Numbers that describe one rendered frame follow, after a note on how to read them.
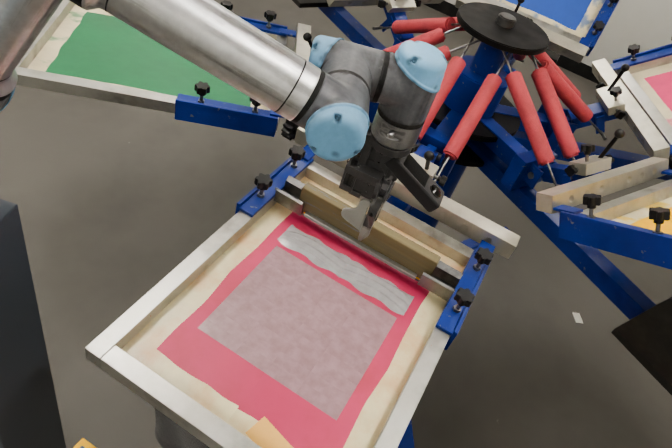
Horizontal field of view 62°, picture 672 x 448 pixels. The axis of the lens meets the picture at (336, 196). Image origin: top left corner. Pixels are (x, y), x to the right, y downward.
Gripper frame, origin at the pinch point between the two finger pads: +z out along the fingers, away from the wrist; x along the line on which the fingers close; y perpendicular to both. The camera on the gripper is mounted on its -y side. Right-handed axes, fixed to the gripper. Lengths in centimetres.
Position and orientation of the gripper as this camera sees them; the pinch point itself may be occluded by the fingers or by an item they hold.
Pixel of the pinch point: (369, 227)
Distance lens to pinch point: 101.9
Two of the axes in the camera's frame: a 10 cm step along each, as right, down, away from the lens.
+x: -3.7, 5.6, -7.4
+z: -2.4, 7.1, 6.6
